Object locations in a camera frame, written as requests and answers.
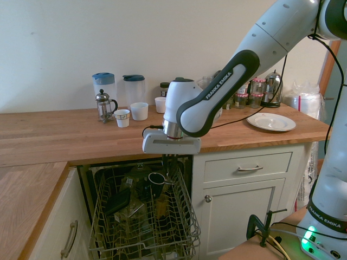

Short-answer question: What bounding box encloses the glass jar with checkered lid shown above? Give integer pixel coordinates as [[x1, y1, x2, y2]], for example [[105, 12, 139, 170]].
[[234, 93, 249, 110], [250, 93, 265, 109]]

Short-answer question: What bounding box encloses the glass French press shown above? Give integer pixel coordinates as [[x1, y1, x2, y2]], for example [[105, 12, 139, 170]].
[[95, 88, 119, 125]]

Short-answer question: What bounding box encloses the yellow cable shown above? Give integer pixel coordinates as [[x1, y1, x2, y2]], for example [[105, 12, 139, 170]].
[[266, 233, 291, 260]]

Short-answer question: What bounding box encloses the plastic wrapped cup stack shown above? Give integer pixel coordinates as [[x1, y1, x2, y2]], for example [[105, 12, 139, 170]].
[[282, 80, 326, 120]]

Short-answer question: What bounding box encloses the clear plastic bag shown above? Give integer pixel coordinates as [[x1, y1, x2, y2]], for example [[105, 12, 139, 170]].
[[295, 140, 327, 215]]

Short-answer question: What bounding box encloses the metal drawer handle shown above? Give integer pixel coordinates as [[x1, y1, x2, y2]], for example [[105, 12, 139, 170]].
[[60, 219, 79, 258], [236, 165, 264, 173]]

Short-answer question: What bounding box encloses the white ribbed cup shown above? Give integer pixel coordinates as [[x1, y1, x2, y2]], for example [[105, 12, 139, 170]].
[[154, 96, 167, 114]]

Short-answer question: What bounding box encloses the spice jar with black lid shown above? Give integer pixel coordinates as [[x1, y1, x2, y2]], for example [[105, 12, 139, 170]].
[[159, 82, 171, 99]]

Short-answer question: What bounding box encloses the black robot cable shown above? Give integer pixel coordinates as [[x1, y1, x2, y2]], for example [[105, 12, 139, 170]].
[[142, 25, 347, 163]]

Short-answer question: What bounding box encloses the large jar with checkered lid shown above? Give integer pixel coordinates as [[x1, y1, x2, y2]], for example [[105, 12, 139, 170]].
[[252, 77, 267, 95]]

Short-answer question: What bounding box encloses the white mug with handle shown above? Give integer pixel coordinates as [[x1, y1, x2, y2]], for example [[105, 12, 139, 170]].
[[130, 102, 150, 122]]

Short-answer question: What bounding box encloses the black container lid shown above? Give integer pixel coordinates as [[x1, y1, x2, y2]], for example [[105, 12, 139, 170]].
[[104, 187, 132, 217]]

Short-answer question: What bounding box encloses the stainless steel electric kettle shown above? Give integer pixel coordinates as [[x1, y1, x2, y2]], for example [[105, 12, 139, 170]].
[[260, 69, 284, 109]]

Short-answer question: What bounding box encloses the black cup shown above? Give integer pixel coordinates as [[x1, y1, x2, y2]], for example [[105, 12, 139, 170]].
[[147, 172, 167, 200]]

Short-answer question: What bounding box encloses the clear pitcher with teal lid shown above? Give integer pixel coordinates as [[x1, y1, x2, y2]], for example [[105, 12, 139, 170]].
[[122, 74, 146, 111]]

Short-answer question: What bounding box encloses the white plate with gold rim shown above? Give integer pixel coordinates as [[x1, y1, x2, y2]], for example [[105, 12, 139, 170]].
[[246, 112, 297, 133]]

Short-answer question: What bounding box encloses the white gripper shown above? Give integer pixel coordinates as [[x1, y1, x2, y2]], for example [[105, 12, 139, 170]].
[[142, 127, 202, 174]]

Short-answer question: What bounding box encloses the clear pitcher with blue lid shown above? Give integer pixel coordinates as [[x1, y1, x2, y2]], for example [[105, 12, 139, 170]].
[[92, 72, 118, 114]]

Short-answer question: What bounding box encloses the small patterned white cup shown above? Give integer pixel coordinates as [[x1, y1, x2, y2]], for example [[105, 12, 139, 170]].
[[113, 109, 131, 128]]

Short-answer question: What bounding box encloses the wire dishwasher rack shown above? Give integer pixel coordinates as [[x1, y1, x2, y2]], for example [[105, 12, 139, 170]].
[[87, 161, 202, 260]]

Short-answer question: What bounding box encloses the black C-clamp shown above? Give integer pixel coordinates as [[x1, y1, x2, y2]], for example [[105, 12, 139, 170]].
[[246, 208, 288, 249]]

